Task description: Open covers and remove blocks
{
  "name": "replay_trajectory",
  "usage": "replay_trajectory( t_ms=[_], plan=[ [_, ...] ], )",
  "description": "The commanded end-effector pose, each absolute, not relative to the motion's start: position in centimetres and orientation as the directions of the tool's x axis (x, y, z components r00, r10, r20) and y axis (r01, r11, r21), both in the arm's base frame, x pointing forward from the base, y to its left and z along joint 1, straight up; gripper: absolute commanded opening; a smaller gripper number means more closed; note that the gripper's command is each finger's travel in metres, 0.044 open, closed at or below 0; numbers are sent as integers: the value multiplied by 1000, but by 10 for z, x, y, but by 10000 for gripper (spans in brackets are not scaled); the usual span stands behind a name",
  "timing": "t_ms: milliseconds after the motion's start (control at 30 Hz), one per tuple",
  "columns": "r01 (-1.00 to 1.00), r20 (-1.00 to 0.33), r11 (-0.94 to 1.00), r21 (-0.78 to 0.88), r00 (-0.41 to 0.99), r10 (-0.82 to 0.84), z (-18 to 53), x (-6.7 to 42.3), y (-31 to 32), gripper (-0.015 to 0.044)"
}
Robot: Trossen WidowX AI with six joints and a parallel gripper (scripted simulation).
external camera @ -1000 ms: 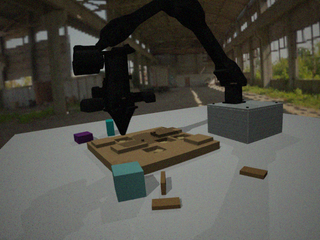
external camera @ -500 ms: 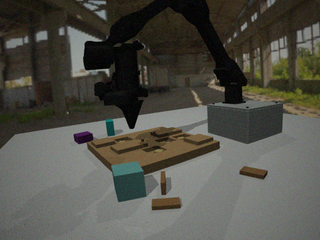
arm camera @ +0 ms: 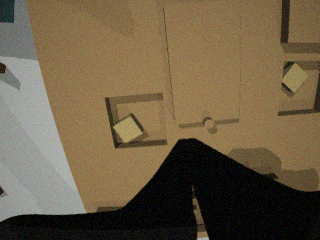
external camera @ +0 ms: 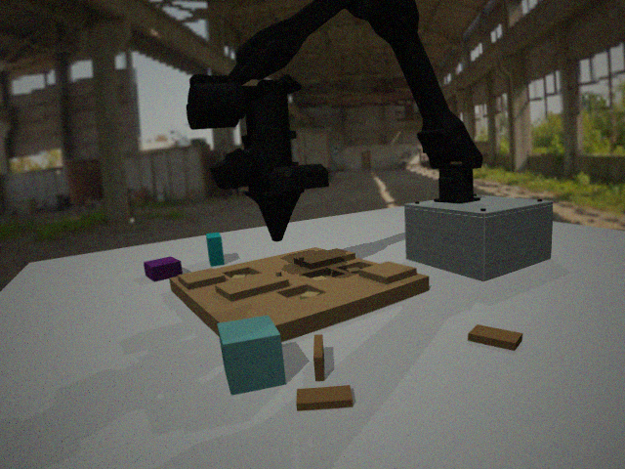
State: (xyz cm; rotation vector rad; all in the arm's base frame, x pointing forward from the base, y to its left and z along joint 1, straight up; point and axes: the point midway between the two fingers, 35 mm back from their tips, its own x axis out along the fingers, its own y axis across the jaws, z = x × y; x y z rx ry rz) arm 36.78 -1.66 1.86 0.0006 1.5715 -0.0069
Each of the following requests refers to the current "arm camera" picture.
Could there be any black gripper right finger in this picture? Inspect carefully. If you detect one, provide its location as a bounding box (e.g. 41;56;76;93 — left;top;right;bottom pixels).
188;139;320;240

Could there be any tan square puzzle board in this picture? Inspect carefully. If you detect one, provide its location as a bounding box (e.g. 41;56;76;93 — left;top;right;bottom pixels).
25;0;320;213

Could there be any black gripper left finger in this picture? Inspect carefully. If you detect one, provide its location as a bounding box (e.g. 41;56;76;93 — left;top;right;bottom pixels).
0;139;197;240

